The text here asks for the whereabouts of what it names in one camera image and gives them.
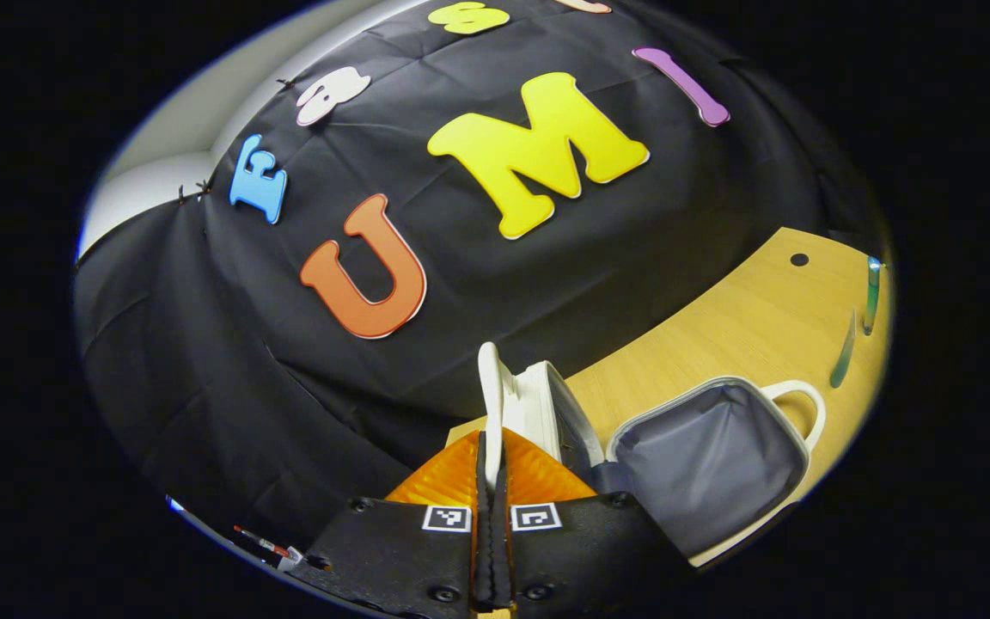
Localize white suitcase with grey lining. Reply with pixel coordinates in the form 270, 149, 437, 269
477, 340, 828, 568

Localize blue skin care bottle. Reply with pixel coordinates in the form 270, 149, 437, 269
861, 255, 884, 336

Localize thin red white object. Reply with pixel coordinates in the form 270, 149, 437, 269
233, 524, 307, 573

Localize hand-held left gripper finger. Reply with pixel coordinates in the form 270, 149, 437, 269
493, 428, 695, 616
304, 428, 497, 619

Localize black backdrop cloth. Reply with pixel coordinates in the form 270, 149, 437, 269
74, 0, 883, 560

